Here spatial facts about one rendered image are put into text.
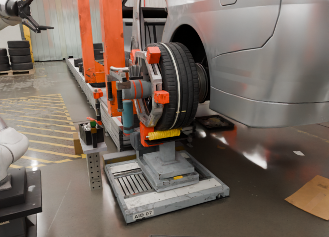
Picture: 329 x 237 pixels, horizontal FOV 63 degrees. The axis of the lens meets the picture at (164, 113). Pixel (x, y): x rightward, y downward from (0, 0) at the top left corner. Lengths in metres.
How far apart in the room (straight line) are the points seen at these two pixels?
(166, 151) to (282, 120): 1.03
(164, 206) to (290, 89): 1.16
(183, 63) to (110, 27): 0.83
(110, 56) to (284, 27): 1.49
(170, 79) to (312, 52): 0.83
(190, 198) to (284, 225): 0.65
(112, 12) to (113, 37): 0.20
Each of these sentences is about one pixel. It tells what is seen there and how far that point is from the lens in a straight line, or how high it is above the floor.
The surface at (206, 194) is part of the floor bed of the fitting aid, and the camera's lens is 2.16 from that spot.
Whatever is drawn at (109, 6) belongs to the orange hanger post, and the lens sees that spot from 2.43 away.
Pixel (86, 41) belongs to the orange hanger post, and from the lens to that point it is 4.33.
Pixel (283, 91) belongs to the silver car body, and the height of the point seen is 0.97.
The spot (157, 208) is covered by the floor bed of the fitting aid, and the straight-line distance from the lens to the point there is 2.02.
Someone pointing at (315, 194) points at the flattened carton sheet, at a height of 0.01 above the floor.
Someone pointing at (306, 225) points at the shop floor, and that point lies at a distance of 2.17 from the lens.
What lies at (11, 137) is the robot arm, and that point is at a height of 0.62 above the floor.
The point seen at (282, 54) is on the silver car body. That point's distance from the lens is 1.40.
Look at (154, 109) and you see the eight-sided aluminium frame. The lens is 1.81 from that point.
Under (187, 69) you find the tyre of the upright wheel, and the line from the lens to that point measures 1.84.
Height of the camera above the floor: 1.25
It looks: 17 degrees down
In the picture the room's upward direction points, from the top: 1 degrees counter-clockwise
